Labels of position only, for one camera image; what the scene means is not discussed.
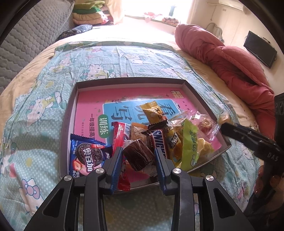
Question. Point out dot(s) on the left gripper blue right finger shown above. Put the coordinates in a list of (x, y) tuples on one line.
[(164, 167)]

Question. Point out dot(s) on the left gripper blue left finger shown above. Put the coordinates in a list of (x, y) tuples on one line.
[(115, 167)]

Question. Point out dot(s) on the tall yellow snack packet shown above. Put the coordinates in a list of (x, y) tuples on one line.
[(159, 121)]

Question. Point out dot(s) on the dark brown brownie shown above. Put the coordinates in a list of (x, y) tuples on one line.
[(140, 157)]

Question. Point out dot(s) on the blue Oreo cookie packet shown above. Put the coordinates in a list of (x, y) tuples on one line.
[(87, 155)]

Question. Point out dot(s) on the Snickers bar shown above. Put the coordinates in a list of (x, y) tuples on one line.
[(157, 138)]

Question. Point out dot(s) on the red snack bar packet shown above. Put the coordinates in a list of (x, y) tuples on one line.
[(120, 135)]

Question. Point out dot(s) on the green snack packet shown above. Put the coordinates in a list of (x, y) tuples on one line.
[(194, 145)]

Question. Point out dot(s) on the clear bread bun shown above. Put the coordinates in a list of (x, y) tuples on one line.
[(178, 121)]

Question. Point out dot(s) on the orange cake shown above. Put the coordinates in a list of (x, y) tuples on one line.
[(136, 132)]

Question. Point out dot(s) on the clear red pastry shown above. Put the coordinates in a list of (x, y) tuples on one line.
[(205, 124)]

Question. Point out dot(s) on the person's right hand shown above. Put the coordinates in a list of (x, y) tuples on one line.
[(268, 179)]

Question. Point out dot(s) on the beige bed sheet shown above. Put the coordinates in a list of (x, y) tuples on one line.
[(130, 30)]

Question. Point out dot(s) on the pink and blue book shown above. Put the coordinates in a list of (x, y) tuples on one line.
[(91, 111)]

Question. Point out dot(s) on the red quilted duvet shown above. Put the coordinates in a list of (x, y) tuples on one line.
[(240, 70)]

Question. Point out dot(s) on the Hello Kitty patterned blanket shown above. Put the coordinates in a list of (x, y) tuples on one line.
[(31, 138)]

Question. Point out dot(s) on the black flat television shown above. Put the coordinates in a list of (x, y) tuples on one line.
[(261, 49)]

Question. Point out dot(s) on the dark floral pillow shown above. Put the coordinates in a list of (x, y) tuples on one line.
[(76, 30)]

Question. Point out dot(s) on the red clothes on windowsill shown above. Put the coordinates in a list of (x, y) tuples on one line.
[(150, 16)]

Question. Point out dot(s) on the white air conditioner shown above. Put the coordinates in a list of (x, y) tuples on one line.
[(234, 4)]

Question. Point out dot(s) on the stack of folded blankets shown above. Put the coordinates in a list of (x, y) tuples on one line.
[(94, 13)]

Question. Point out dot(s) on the grey quilted headboard cover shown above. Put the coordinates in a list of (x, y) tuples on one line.
[(36, 30)]

